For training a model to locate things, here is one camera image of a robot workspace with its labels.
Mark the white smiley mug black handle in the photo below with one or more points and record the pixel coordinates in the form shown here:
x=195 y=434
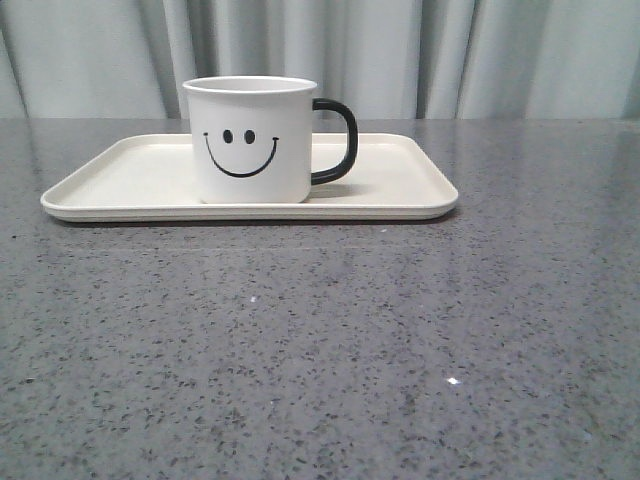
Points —
x=252 y=138

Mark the cream rectangular plastic tray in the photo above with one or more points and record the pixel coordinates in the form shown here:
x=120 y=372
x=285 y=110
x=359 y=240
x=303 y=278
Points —
x=152 y=178

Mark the grey-white curtain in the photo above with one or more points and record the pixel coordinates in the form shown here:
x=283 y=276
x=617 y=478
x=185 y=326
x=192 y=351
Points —
x=384 y=59

